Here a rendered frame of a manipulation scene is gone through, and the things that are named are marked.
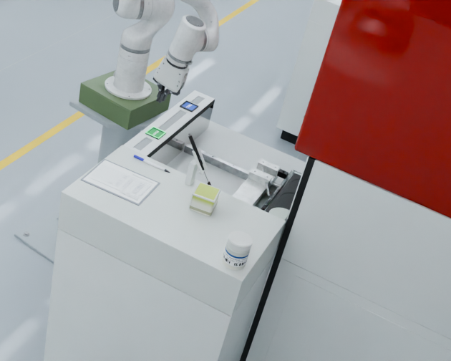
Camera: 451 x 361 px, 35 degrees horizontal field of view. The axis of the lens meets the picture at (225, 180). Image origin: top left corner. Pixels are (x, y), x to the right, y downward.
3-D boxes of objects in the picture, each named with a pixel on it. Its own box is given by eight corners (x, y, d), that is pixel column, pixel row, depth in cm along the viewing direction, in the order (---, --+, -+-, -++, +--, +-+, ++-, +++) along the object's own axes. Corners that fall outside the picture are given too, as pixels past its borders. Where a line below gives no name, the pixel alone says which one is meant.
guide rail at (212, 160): (302, 203, 269) (304, 196, 267) (300, 205, 268) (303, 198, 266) (185, 149, 281) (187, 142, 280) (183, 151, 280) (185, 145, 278)
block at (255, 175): (270, 183, 265) (273, 175, 263) (267, 186, 262) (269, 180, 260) (251, 173, 267) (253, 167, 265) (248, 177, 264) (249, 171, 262)
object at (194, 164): (204, 185, 239) (212, 152, 232) (199, 191, 236) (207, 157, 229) (188, 178, 241) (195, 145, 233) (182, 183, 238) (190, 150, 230)
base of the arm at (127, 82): (94, 84, 290) (100, 41, 280) (127, 73, 304) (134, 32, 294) (129, 104, 282) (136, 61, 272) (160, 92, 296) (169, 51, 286)
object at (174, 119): (208, 127, 298) (215, 98, 290) (139, 189, 255) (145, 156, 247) (188, 119, 300) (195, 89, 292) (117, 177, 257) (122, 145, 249)
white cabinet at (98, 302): (279, 314, 337) (331, 173, 290) (182, 473, 261) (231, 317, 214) (160, 255, 352) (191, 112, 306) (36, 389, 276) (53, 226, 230)
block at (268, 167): (278, 172, 271) (280, 166, 269) (275, 177, 268) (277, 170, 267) (259, 164, 273) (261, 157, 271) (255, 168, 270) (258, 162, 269)
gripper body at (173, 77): (195, 63, 243) (184, 89, 250) (171, 46, 245) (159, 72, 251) (185, 70, 237) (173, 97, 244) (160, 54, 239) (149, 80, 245)
